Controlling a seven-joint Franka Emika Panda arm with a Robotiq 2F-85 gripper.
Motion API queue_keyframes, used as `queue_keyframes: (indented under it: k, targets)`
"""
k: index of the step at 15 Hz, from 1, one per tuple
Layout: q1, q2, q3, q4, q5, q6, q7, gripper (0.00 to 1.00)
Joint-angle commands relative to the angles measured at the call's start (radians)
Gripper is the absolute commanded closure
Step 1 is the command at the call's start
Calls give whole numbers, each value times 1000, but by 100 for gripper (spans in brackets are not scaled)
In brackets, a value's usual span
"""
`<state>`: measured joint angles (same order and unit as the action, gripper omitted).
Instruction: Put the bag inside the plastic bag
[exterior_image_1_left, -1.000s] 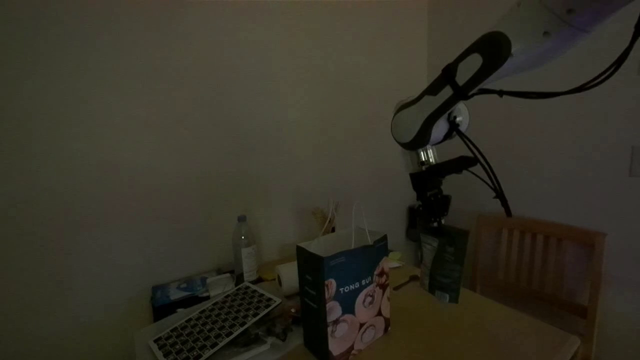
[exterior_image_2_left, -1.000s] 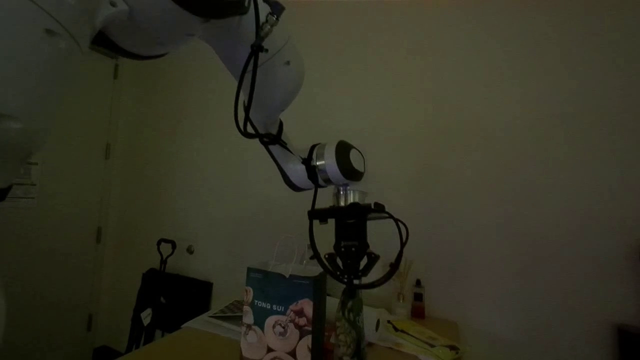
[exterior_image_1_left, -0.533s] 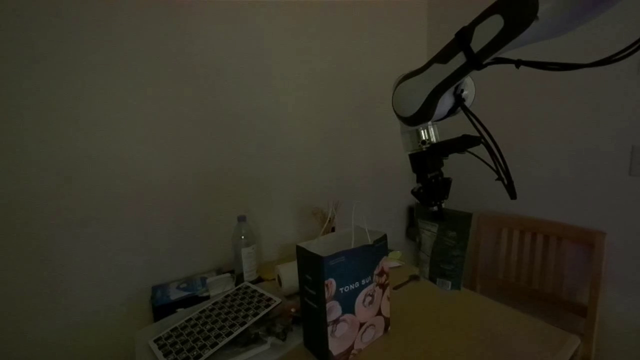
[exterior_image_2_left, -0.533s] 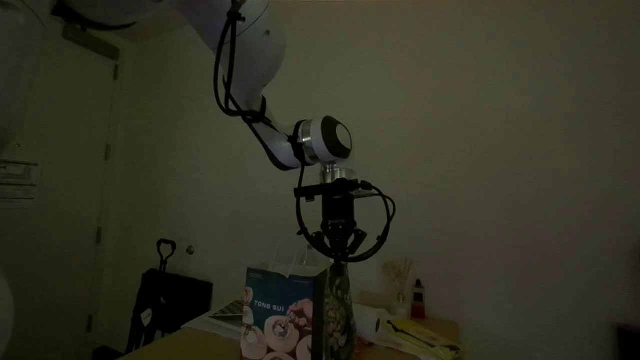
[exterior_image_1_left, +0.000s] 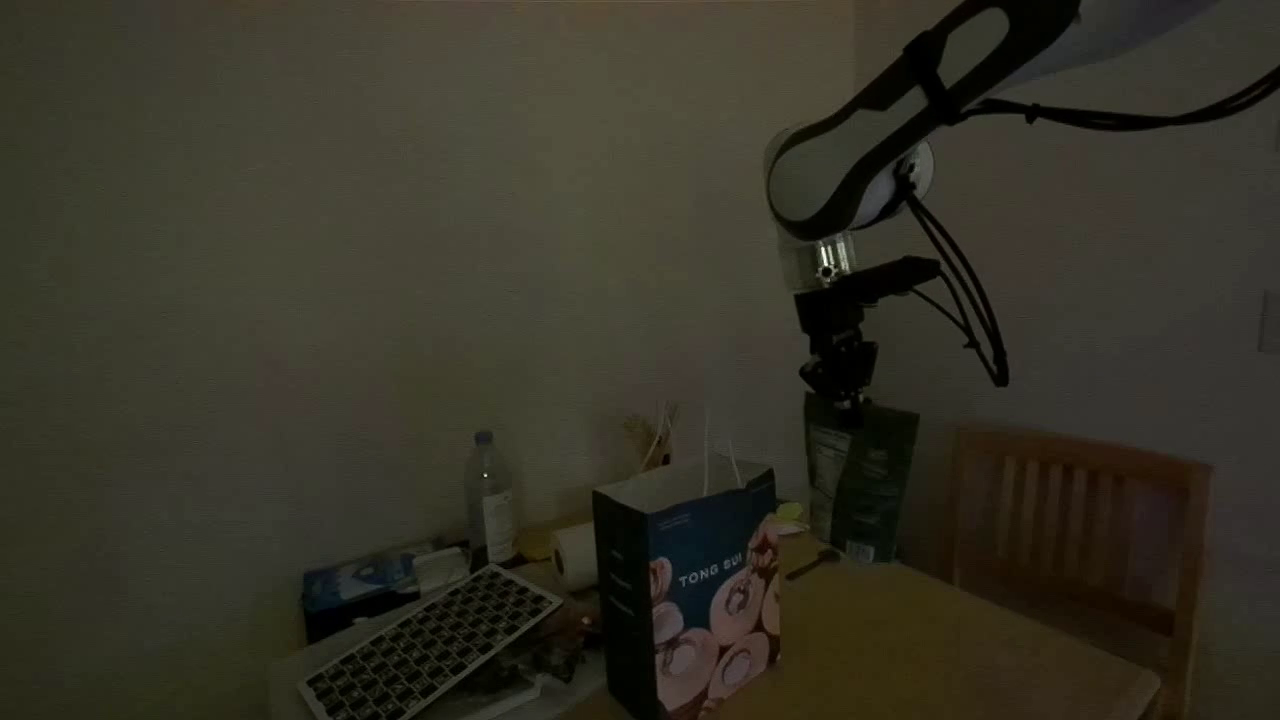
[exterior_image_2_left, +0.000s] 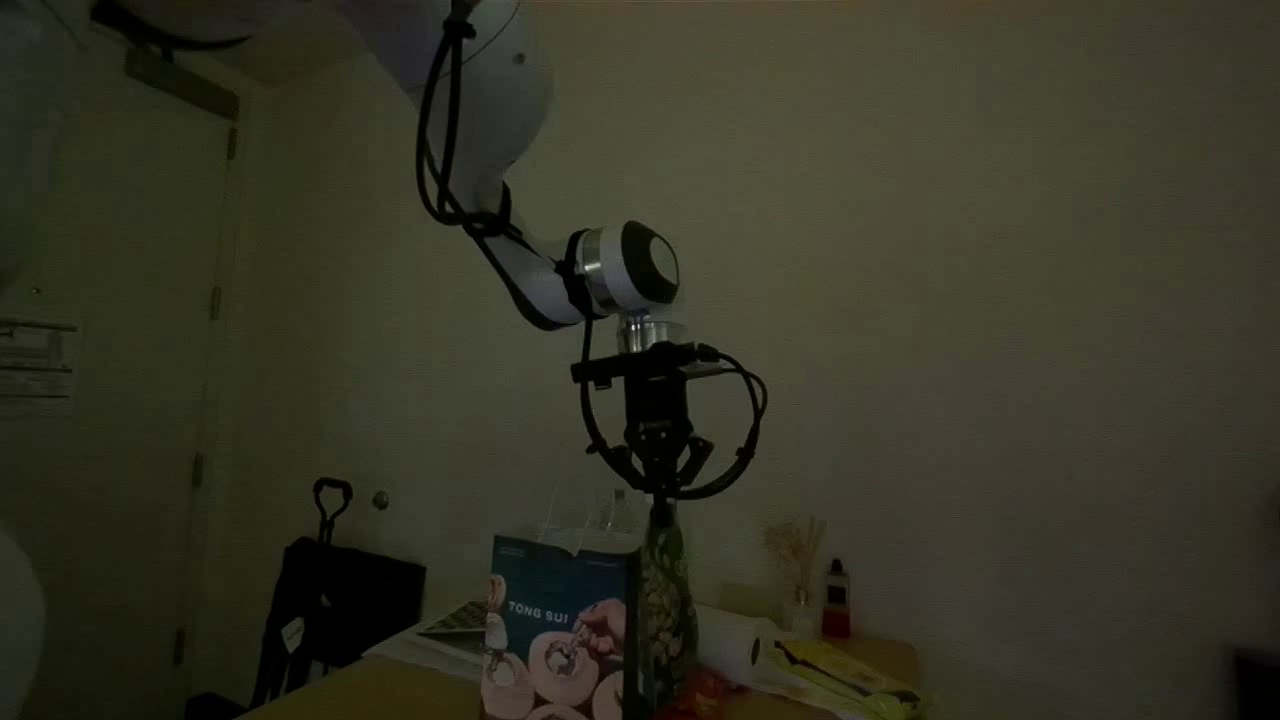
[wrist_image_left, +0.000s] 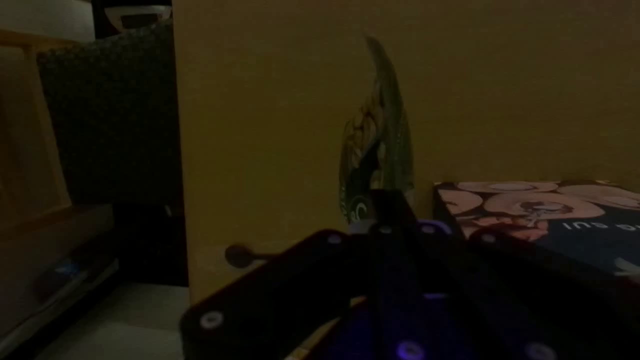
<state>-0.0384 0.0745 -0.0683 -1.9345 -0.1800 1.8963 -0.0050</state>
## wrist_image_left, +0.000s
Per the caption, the white round device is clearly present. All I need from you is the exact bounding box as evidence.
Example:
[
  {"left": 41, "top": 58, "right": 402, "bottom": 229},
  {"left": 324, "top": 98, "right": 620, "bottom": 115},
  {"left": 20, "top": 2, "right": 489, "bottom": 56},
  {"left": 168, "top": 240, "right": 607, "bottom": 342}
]
[{"left": 103, "top": 4, "right": 173, "bottom": 33}]

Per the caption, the wooden frame furniture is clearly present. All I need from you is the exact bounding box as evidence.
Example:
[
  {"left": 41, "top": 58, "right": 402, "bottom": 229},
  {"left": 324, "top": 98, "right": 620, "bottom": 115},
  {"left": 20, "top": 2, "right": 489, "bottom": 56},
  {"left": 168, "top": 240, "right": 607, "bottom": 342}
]
[{"left": 0, "top": 29, "right": 117, "bottom": 346}]

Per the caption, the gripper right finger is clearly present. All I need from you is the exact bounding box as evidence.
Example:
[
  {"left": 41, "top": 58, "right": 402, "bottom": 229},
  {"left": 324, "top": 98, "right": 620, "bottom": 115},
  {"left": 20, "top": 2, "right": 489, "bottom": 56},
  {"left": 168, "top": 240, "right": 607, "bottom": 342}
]
[{"left": 396, "top": 190, "right": 640, "bottom": 360}]

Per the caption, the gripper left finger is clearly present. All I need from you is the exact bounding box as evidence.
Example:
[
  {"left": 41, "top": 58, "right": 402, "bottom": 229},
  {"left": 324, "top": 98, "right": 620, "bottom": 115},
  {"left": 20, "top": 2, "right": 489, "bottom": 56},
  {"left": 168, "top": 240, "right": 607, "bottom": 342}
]
[{"left": 179, "top": 190, "right": 401, "bottom": 360}]

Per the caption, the dark textured cushion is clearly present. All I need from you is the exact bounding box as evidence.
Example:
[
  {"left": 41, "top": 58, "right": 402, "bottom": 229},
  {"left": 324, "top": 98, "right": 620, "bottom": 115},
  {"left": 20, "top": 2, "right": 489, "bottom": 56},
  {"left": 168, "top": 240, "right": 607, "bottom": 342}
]
[{"left": 37, "top": 22, "right": 182, "bottom": 207}]

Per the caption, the dark round cabinet knob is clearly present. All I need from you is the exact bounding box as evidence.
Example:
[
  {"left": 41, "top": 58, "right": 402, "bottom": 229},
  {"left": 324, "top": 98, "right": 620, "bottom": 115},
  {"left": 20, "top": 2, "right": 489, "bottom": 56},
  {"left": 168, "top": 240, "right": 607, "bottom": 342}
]
[{"left": 224, "top": 244, "right": 273, "bottom": 269}]

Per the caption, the printed snack bag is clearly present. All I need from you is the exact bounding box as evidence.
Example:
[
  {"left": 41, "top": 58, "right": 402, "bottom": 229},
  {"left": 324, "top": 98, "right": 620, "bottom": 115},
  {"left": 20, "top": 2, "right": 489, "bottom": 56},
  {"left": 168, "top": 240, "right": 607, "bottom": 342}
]
[{"left": 338, "top": 34, "right": 416, "bottom": 226}]

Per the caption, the printed flat box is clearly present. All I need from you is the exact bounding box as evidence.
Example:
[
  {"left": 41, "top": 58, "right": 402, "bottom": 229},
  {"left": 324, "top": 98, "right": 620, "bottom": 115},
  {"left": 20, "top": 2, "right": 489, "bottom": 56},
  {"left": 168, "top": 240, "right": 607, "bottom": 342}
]
[{"left": 433, "top": 179, "right": 640, "bottom": 282}]

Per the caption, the yellow wooden cabinet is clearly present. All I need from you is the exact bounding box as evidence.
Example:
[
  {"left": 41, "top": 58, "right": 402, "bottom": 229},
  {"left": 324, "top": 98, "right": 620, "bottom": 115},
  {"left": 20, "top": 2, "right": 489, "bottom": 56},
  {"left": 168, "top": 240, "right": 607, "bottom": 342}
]
[{"left": 171, "top": 0, "right": 640, "bottom": 306}]

